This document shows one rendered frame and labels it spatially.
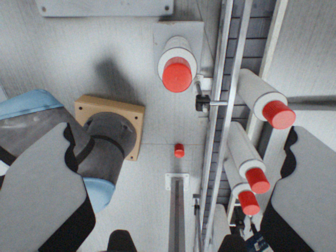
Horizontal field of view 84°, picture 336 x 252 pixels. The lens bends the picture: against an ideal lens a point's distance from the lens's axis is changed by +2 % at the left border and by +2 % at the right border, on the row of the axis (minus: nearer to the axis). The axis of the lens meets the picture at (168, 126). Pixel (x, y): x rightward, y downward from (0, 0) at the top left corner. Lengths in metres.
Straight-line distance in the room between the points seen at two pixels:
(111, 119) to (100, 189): 0.19
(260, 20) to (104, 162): 0.43
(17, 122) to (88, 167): 0.13
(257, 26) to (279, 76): 0.16
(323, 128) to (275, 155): 0.13
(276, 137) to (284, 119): 0.29
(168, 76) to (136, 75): 0.32
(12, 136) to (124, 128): 0.26
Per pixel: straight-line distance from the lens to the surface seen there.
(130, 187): 0.77
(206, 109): 0.37
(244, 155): 0.41
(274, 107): 0.31
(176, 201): 0.65
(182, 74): 0.21
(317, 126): 0.63
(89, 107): 0.54
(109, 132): 0.48
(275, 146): 0.62
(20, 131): 0.35
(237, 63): 0.39
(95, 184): 0.38
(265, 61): 0.46
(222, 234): 0.68
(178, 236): 0.59
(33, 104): 0.36
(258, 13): 0.47
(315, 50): 0.60
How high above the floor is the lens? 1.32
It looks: 60 degrees down
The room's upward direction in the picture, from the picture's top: 175 degrees counter-clockwise
